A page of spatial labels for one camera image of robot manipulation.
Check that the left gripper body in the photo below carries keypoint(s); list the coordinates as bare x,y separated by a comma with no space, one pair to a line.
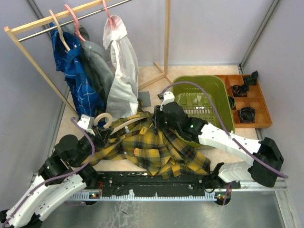
99,140

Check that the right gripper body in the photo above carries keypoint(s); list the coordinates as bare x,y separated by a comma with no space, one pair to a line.
162,120

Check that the beige wooden hanger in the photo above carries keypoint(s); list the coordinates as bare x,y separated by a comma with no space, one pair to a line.
110,120

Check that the yellow plaid shirt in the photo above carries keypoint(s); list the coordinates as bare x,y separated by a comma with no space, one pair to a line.
160,152

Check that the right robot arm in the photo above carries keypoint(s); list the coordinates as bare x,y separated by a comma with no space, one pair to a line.
261,160

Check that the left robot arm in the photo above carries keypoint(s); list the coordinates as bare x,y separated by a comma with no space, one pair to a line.
64,173

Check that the blue plaid shirt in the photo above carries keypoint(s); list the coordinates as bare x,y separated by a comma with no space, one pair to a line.
86,89

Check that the white shirt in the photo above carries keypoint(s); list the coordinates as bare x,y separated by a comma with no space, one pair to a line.
122,100

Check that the grey shirt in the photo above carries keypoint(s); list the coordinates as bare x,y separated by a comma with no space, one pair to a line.
97,60

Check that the pink hanger with grey shirt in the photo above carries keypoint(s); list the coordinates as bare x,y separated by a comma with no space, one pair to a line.
75,22

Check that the beige hanger with blue shirt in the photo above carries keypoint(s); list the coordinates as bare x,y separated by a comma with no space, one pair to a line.
60,31

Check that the pink hanger with white shirt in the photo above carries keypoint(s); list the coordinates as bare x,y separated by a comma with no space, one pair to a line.
109,16

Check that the green plastic basket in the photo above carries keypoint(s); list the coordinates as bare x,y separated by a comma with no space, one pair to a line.
194,99

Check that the black part beside basket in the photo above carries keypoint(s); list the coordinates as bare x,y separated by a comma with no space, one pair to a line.
232,102

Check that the black round part in tray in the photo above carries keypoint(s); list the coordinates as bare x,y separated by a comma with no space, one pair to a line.
247,115

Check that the orange compartment tray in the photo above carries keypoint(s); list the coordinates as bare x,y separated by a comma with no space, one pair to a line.
246,95

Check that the black part in tray corner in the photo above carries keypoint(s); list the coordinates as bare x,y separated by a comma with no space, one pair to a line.
251,79

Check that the wooden clothes rack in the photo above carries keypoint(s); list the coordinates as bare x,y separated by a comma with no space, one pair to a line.
44,21

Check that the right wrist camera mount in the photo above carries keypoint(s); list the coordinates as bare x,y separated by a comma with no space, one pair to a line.
166,97

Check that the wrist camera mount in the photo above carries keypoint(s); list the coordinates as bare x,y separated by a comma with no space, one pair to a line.
166,97
86,123

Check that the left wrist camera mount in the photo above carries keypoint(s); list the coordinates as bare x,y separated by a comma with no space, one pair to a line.
86,123

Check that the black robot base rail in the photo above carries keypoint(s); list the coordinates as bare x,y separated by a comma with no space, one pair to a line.
139,186

